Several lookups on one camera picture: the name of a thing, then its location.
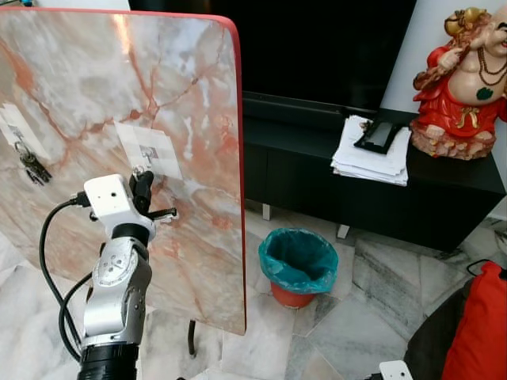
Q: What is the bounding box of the marble pattern table top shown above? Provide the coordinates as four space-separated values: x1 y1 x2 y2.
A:
0 6 248 337

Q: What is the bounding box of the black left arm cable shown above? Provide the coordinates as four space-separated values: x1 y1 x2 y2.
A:
38 190 96 363

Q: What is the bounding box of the bulky dark key bunch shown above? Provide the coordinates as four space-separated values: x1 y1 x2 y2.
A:
14 141 52 187

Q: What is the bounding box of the red pillow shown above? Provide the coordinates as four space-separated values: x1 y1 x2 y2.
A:
440 261 507 380

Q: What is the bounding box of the orange waste bin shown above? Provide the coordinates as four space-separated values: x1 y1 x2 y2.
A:
269 281 318 310

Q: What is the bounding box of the red laughing Buddha statue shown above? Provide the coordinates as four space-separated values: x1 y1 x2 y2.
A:
410 6 507 162

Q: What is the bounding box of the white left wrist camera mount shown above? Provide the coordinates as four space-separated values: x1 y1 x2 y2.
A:
83 174 157 240

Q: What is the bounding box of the white paper stack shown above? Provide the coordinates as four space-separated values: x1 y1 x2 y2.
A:
330 115 413 188

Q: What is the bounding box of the black flat device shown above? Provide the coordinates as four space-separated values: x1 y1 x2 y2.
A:
353 120 395 154

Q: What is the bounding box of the black television screen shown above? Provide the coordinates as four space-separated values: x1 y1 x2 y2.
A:
128 0 418 112

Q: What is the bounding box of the black table leg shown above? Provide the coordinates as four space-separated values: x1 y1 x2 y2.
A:
187 319 199 359

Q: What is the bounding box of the teal bin liner bag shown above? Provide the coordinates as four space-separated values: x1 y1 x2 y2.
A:
258 227 340 295

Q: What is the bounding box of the black TV cabinet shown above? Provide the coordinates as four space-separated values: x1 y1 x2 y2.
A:
242 89 507 254

